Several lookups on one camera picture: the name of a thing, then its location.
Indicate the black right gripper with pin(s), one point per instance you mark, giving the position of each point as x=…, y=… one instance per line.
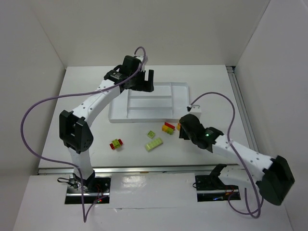
x=183, y=131

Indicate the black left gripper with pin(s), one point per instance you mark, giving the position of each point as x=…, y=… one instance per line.
x=140, y=82

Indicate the small light green lego brick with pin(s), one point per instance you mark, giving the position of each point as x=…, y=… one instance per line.
x=151, y=134

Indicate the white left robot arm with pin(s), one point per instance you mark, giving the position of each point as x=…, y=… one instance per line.
x=74, y=126

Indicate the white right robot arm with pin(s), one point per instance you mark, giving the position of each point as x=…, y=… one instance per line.
x=273, y=176

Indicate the red yellow green lego stack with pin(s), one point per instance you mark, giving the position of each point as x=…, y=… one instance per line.
x=168, y=128

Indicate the white divided sorting tray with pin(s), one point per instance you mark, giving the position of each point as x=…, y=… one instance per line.
x=168, y=102

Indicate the long light green lego brick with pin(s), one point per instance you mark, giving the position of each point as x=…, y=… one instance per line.
x=153, y=144

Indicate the red green lego cluster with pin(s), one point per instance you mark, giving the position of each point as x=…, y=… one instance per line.
x=115, y=144

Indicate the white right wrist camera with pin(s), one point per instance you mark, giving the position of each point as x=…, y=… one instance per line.
x=195, y=110

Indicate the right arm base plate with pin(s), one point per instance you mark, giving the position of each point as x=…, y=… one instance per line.
x=209, y=189

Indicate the aluminium rail right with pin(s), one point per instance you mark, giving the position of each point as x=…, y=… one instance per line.
x=242, y=108

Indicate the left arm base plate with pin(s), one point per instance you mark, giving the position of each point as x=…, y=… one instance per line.
x=100, y=189

